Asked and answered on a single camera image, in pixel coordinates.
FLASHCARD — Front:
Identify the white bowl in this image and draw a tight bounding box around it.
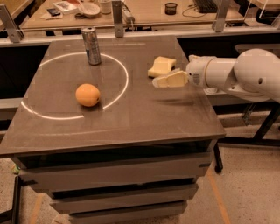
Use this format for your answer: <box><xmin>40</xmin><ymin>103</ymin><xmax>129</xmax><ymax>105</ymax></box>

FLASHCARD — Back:
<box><xmin>78</xmin><ymin>2</ymin><xmax>101</xmax><ymax>18</ymax></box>

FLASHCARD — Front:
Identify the grey metal bracket right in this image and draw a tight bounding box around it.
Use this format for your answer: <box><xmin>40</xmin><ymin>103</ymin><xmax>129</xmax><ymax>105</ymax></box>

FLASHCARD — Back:
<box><xmin>212</xmin><ymin>0</ymin><xmax>230</xmax><ymax>32</ymax></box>

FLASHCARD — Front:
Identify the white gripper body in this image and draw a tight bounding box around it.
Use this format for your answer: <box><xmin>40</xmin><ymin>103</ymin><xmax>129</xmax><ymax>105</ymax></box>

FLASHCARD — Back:
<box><xmin>186</xmin><ymin>55</ymin><xmax>214</xmax><ymax>88</ymax></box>

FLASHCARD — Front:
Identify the orange fruit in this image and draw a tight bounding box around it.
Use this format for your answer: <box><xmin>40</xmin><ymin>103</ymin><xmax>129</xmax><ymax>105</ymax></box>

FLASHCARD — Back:
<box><xmin>75</xmin><ymin>84</ymin><xmax>101</xmax><ymax>107</ymax></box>

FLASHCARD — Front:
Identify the grey metal bracket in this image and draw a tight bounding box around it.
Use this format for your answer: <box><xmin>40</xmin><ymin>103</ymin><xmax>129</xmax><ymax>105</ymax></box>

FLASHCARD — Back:
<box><xmin>0</xmin><ymin>3</ymin><xmax>25</xmax><ymax>43</ymax></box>
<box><xmin>212</xmin><ymin>0</ymin><xmax>230</xmax><ymax>32</ymax></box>
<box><xmin>112</xmin><ymin>0</ymin><xmax>124</xmax><ymax>38</ymax></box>

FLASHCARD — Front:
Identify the grey metal bracket left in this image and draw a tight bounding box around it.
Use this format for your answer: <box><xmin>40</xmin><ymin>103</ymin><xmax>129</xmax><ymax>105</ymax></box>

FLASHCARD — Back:
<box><xmin>0</xmin><ymin>3</ymin><xmax>25</xmax><ymax>43</ymax></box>

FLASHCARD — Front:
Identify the white power strip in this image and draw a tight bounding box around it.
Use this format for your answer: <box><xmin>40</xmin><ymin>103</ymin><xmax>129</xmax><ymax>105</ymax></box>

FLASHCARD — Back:
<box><xmin>122</xmin><ymin>4</ymin><xmax>135</xmax><ymax>24</ymax></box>

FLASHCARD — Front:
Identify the white booklet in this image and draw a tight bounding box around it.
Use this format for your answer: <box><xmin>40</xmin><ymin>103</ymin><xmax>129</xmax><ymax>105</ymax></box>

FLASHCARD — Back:
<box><xmin>53</xmin><ymin>1</ymin><xmax>78</xmax><ymax>14</ymax></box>

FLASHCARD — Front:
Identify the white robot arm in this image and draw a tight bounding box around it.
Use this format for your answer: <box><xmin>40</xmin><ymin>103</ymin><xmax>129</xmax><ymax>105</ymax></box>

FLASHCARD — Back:
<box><xmin>152</xmin><ymin>49</ymin><xmax>280</xmax><ymax>102</ymax></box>

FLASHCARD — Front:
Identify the black keyboard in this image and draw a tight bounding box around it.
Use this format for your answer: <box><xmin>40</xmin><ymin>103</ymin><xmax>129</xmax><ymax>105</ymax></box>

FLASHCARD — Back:
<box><xmin>193</xmin><ymin>0</ymin><xmax>218</xmax><ymax>13</ymax></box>

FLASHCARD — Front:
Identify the silver drink can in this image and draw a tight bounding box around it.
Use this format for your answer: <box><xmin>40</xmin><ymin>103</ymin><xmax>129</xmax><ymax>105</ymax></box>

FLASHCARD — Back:
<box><xmin>81</xmin><ymin>27</ymin><xmax>102</xmax><ymax>66</ymax></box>

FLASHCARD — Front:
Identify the grey metal bracket middle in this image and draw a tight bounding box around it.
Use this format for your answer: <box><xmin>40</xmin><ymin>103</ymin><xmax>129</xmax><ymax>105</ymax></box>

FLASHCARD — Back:
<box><xmin>112</xmin><ymin>0</ymin><xmax>124</xmax><ymax>38</ymax></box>

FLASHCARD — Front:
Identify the grey table drawer unit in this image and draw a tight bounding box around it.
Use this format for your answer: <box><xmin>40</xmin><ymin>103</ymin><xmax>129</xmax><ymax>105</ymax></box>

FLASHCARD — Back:
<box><xmin>20</xmin><ymin>140</ymin><xmax>216</xmax><ymax>224</ymax></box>

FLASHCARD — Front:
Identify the yellow sponge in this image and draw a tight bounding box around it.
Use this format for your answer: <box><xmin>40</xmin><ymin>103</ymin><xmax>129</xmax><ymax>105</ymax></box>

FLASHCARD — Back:
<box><xmin>148</xmin><ymin>56</ymin><xmax>177</xmax><ymax>78</ymax></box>

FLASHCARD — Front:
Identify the white cup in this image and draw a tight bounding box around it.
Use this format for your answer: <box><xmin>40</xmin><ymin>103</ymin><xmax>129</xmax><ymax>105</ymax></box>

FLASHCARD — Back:
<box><xmin>98</xmin><ymin>0</ymin><xmax>111</xmax><ymax>15</ymax></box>

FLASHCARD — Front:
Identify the black phone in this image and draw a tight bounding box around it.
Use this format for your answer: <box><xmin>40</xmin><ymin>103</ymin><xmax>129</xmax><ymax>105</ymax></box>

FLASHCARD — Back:
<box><xmin>47</xmin><ymin>8</ymin><xmax>60</xmax><ymax>17</ymax></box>

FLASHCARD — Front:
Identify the black cable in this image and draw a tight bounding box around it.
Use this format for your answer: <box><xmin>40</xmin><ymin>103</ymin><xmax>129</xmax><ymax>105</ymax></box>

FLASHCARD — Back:
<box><xmin>181</xmin><ymin>3</ymin><xmax>207</xmax><ymax>18</ymax></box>

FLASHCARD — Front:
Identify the black mesh pen cup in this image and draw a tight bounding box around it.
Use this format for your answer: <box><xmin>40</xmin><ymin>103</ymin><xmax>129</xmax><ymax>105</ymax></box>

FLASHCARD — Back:
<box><xmin>164</xmin><ymin>3</ymin><xmax>178</xmax><ymax>15</ymax></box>

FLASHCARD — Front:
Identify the clear sanitizer bottle left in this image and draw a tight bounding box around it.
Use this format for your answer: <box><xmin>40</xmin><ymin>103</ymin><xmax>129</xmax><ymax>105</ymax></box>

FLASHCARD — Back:
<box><xmin>204</xmin><ymin>87</ymin><xmax>219</xmax><ymax>95</ymax></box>

